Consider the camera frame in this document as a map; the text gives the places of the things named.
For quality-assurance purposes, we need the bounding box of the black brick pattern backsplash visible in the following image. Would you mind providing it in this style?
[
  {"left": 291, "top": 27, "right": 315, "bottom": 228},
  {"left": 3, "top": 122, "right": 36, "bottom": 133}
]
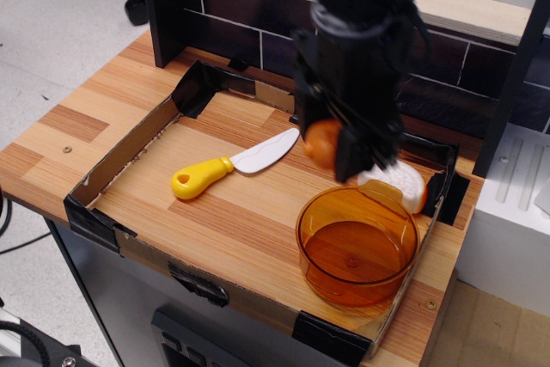
[{"left": 142, "top": 0, "right": 550, "bottom": 140}]

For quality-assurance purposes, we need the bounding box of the black floor cable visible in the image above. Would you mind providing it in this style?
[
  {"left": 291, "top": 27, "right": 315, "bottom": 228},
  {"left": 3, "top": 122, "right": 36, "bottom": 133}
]
[{"left": 0, "top": 194, "right": 52, "bottom": 255}]

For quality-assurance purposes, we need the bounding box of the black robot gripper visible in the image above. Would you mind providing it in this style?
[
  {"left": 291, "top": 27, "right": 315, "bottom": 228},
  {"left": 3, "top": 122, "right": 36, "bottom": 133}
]
[{"left": 291, "top": 27, "right": 404, "bottom": 183}]

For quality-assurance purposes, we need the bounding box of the white block with grooves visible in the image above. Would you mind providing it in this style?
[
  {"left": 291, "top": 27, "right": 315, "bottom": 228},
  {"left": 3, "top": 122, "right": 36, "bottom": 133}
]
[{"left": 456, "top": 124, "right": 549, "bottom": 315}]

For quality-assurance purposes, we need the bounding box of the transparent orange plastic pot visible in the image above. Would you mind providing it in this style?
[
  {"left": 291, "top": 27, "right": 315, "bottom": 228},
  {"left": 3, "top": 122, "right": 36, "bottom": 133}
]
[{"left": 296, "top": 180, "right": 420, "bottom": 307}]

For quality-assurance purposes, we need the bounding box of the black caster wheel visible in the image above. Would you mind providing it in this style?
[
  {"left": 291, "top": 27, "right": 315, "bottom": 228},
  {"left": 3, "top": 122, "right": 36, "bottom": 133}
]
[{"left": 124, "top": 0, "right": 149, "bottom": 26}]

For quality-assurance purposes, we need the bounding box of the yellow handled white toy knife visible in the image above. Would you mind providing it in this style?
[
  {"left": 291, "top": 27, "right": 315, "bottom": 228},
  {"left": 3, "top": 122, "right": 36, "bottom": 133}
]
[{"left": 171, "top": 128, "right": 300, "bottom": 200}]

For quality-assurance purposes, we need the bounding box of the white toy food slice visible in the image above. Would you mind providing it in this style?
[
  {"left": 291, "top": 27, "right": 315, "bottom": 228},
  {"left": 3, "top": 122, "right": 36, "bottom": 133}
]
[{"left": 357, "top": 161, "right": 428, "bottom": 214}]

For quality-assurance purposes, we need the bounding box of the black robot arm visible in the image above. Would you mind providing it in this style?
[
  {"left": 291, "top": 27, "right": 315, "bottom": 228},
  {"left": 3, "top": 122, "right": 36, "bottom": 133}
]
[{"left": 292, "top": 0, "right": 429, "bottom": 183}]

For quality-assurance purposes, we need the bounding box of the black metal bracket with screw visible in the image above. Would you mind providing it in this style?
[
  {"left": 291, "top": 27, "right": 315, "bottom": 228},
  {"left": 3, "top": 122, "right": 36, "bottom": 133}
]
[{"left": 1, "top": 318, "right": 90, "bottom": 366}]

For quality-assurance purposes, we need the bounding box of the taped cardboard fence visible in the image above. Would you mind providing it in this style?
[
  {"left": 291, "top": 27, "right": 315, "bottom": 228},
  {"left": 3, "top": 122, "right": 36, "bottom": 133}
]
[{"left": 64, "top": 62, "right": 458, "bottom": 366}]

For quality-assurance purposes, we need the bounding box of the orange plastic toy carrot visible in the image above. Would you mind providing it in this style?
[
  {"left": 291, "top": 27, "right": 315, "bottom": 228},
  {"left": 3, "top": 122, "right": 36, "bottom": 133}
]
[{"left": 304, "top": 118, "right": 342, "bottom": 170}]

